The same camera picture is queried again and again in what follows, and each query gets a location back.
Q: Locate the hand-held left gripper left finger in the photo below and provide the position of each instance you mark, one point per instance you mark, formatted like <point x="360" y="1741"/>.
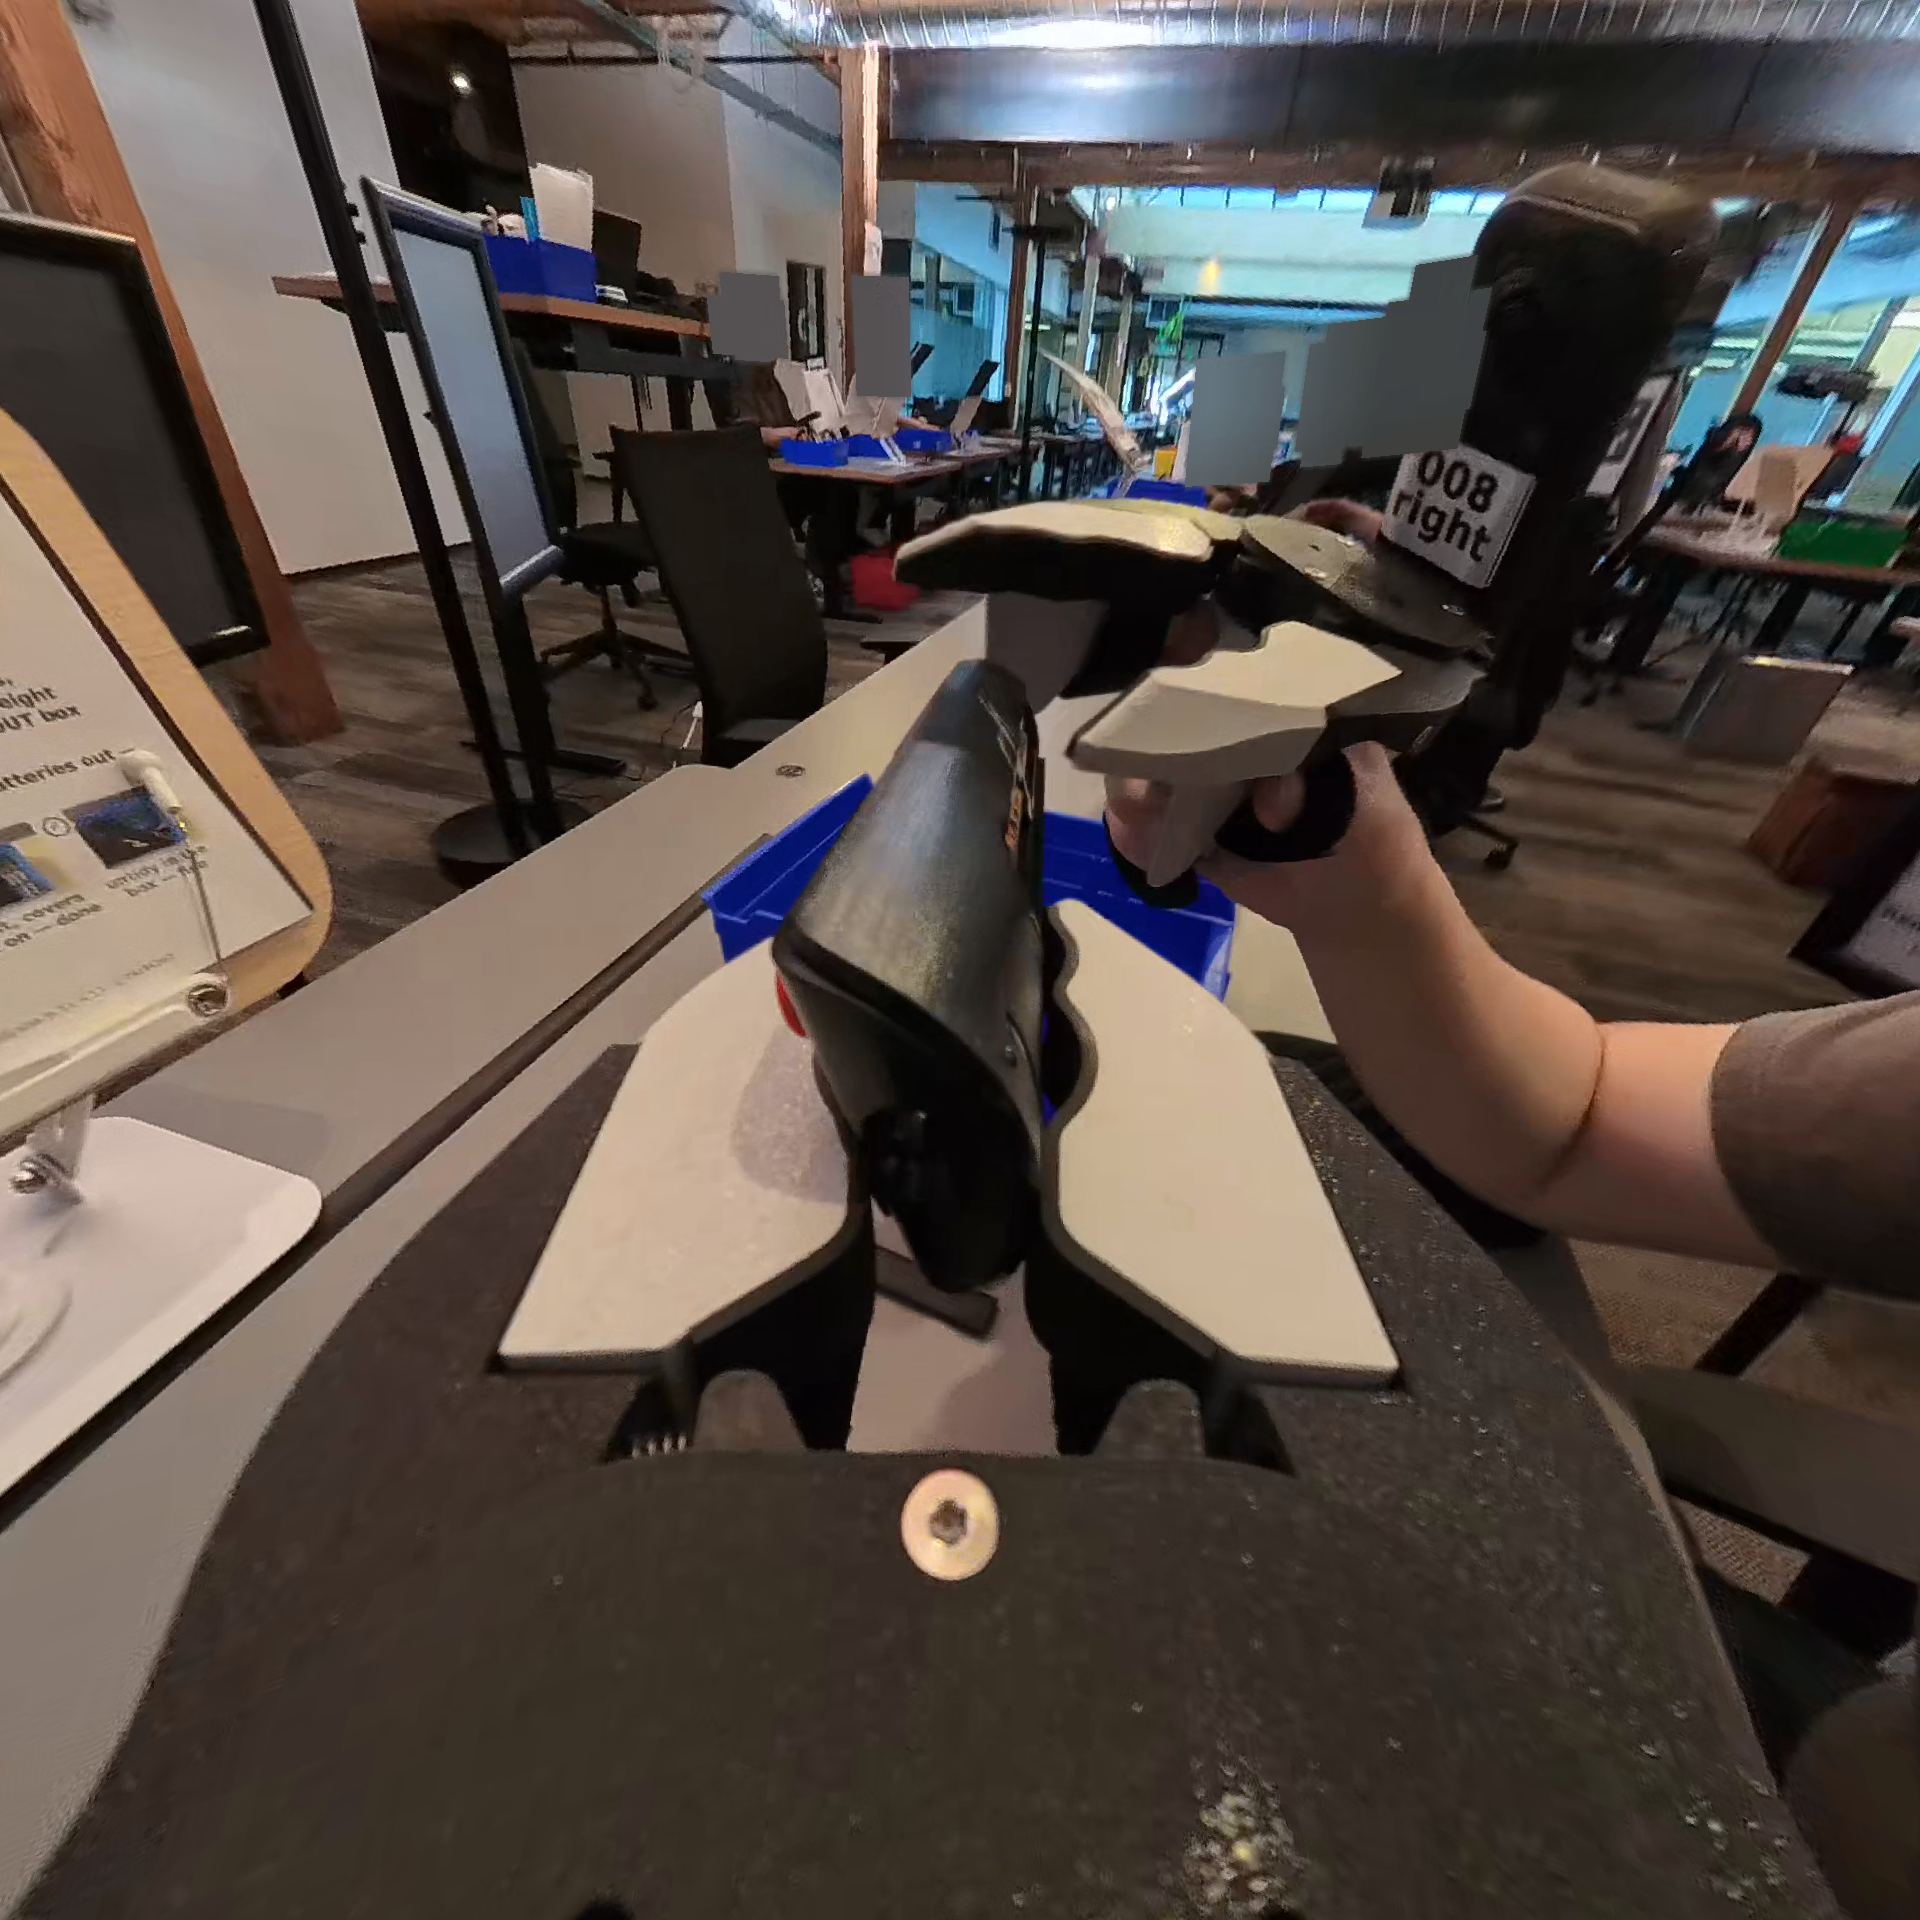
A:
<point x="660" y="1230"/>

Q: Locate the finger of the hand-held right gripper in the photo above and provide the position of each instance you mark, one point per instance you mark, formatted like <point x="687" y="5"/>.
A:
<point x="1065" y="549"/>
<point x="1276" y="708"/>

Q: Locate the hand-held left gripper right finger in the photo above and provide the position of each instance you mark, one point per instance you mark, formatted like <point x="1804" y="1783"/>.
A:
<point x="1217" y="1200"/>

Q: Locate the black remote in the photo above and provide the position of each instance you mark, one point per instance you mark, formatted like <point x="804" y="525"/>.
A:
<point x="930" y="931"/>

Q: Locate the person's right forearm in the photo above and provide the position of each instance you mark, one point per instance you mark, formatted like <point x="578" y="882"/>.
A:
<point x="1561" y="1096"/>

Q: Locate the person's right hand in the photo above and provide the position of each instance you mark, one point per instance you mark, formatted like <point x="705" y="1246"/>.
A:
<point x="1335" y="902"/>

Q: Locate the red bin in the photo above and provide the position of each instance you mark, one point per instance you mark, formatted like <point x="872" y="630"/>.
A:
<point x="880" y="579"/>

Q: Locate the blue plastic bin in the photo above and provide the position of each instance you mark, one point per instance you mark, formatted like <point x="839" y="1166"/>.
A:
<point x="1142" y="902"/>

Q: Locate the black office chair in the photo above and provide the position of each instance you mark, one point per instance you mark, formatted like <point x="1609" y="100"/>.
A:
<point x="1515" y="796"/>
<point x="721" y="573"/>

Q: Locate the green crate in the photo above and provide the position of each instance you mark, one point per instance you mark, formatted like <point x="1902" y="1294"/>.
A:
<point x="1843" y="540"/>

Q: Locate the silver trash can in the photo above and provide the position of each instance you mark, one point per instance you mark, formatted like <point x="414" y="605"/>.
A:
<point x="1771" y="709"/>

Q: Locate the brown cardboard box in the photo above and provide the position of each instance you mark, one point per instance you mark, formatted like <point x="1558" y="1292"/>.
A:
<point x="1836" y="826"/>

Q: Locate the blue storage box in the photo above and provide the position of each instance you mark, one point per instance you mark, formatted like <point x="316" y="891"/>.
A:
<point x="544" y="269"/>

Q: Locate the person's grey shirt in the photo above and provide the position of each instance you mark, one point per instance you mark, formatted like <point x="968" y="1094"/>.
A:
<point x="1832" y="1156"/>

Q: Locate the black display panel stand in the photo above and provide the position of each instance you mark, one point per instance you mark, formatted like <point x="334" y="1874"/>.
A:
<point x="467" y="375"/>

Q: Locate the black framed marker sign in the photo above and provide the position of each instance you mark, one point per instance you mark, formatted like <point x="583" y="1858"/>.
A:
<point x="1875" y="931"/>

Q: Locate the instruction sheet on stand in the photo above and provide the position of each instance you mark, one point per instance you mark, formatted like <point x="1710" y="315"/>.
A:
<point x="105" y="872"/>

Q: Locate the black pole stand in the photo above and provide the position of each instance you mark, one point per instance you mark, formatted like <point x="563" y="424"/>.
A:
<point x="375" y="392"/>

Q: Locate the wooden background desk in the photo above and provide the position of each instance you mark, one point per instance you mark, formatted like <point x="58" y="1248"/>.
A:
<point x="391" y="301"/>

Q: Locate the wooden pillar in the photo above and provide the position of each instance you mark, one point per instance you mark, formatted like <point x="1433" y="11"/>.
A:
<point x="182" y="363"/>

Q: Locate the black floor sign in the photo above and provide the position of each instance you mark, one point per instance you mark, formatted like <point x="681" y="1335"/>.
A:
<point x="105" y="421"/>

